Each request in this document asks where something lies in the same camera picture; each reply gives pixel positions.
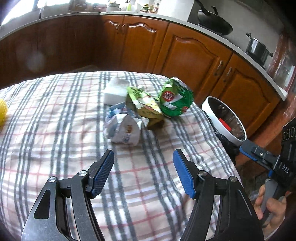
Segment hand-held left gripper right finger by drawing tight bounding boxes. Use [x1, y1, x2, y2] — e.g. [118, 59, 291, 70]
[173, 149, 265, 241]

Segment yellow-green snack wrapper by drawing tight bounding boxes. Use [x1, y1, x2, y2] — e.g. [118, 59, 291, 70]
[126, 85, 165, 131]

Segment white foam block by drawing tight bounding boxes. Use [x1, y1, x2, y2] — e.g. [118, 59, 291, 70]
[102, 77, 129, 106]

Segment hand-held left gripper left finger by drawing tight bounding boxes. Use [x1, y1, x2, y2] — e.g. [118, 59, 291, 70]
[21, 149, 115, 241]

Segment yellow foam fruit net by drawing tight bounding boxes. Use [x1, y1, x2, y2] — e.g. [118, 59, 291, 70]
[0, 99, 9, 127]

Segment black wok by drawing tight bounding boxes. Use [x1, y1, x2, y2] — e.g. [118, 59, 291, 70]
[194, 0, 233, 35]

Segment person's right hand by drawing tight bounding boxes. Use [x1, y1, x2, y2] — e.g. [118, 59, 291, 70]
[254, 185, 288, 230]

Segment plaid tablecloth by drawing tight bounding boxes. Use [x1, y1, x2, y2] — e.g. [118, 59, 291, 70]
[0, 71, 243, 241]

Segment red carton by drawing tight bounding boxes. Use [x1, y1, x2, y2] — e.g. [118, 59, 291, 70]
[218, 118, 232, 131]

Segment dark cooking pot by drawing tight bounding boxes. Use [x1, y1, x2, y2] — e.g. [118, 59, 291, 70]
[245, 32, 274, 65]

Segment group of condiment jars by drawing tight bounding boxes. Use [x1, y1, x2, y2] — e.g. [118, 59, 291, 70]
[141, 3, 160, 12]

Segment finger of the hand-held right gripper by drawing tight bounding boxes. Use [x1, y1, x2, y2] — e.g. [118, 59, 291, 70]
[239, 139, 280, 171]

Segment white trash bin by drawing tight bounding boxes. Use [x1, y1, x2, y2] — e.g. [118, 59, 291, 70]
[202, 96, 247, 147]

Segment white kitchen countertop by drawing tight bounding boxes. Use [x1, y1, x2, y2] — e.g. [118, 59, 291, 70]
[0, 10, 288, 101]

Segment wooden lower cabinets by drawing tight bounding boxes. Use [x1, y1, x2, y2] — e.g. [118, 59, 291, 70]
[0, 11, 281, 139]

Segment crumpled white plastic wrapper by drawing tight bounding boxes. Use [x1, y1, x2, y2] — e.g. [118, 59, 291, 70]
[104, 102, 142, 146]

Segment green snack bag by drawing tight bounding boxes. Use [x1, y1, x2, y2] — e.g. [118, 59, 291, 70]
[158, 77, 194, 118]

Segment black bin liner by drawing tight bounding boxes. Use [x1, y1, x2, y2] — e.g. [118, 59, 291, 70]
[209, 102, 246, 163]

